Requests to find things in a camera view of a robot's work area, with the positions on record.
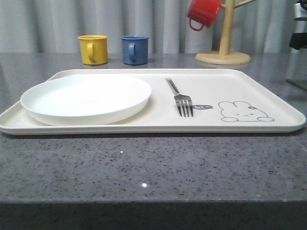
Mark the beige rabbit serving tray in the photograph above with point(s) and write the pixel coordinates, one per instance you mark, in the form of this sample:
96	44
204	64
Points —
224	100

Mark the yellow enamel mug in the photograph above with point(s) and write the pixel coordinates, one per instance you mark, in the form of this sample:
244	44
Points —
93	49

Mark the red enamel mug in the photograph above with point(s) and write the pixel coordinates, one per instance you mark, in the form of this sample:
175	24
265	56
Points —
203	12

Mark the silver metal fork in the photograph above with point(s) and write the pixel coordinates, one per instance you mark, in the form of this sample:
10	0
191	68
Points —
183	102

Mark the blue enamel mug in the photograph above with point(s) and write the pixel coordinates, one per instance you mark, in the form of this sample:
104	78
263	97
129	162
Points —
135	49

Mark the grey pleated curtain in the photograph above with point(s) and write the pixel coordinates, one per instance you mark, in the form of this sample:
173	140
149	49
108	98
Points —
52	26

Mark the white round plate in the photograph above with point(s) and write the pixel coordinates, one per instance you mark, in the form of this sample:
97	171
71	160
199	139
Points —
86	99

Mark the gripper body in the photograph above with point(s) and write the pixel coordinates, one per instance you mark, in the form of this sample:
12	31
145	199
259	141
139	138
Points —
299	40

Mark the wooden mug tree stand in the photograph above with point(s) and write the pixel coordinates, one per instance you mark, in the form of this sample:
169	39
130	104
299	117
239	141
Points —
224	56

